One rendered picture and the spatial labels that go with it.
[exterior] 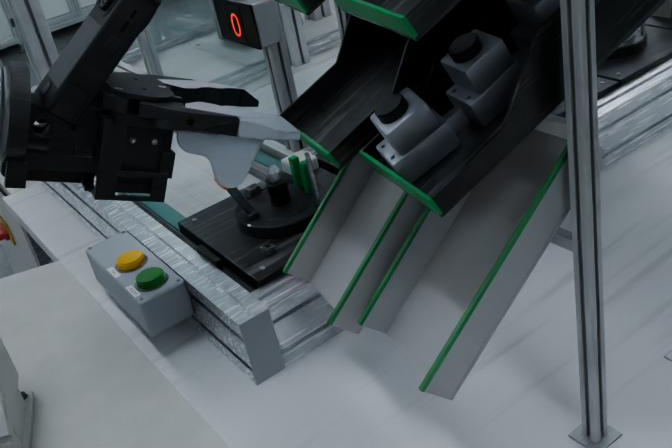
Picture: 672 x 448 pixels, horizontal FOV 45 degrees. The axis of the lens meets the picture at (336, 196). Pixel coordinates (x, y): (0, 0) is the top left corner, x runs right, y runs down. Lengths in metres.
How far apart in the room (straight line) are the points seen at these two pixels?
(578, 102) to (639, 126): 0.77
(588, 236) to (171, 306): 0.60
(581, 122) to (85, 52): 0.40
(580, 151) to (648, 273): 0.48
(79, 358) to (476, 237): 0.64
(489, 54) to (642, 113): 0.77
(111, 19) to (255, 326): 0.54
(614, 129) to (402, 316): 0.65
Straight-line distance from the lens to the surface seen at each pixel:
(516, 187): 0.84
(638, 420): 0.98
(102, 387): 1.18
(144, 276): 1.16
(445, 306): 0.85
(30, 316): 1.40
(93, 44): 0.60
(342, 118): 0.88
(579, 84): 0.71
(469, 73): 0.73
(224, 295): 1.10
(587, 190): 0.76
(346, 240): 0.98
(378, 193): 0.97
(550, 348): 1.07
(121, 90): 0.61
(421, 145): 0.74
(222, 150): 0.62
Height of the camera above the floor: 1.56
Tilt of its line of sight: 29 degrees down
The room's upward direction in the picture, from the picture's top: 12 degrees counter-clockwise
